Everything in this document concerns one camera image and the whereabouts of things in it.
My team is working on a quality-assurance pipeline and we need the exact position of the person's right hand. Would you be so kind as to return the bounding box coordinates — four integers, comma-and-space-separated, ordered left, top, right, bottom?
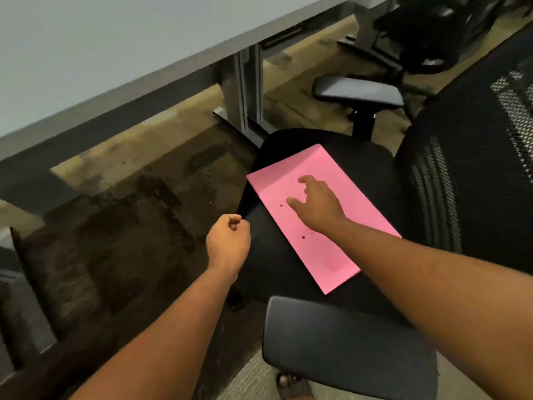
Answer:
286, 175, 349, 234

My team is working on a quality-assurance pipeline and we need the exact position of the person's left hand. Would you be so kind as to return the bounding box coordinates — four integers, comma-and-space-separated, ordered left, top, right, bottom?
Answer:
206, 214, 252, 284

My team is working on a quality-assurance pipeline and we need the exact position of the person's left forearm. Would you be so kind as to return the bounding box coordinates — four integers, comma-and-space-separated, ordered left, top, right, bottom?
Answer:
69, 264, 239, 400

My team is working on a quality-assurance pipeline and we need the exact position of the person's right forearm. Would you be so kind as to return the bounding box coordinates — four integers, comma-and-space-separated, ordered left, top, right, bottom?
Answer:
323, 216, 533, 400

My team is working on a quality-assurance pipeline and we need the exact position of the pink paper sheet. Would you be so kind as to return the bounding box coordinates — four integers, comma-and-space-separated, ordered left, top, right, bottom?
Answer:
247, 144, 402, 295

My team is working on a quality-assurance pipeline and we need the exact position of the grey metal desk leg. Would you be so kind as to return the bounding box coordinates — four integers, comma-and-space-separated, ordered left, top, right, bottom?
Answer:
337, 0, 402, 69
213, 42, 277, 148

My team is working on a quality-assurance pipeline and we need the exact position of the dark grey chair armrest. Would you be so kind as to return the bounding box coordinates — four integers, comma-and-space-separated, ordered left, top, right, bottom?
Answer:
262, 296, 439, 400
312, 76, 405, 140

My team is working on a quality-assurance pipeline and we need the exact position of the black mesh office chair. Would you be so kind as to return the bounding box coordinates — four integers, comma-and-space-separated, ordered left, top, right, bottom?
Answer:
235, 21, 533, 400

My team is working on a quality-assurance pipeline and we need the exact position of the person's sandalled foot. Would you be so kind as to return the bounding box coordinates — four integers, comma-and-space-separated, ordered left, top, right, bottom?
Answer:
276, 372, 314, 400

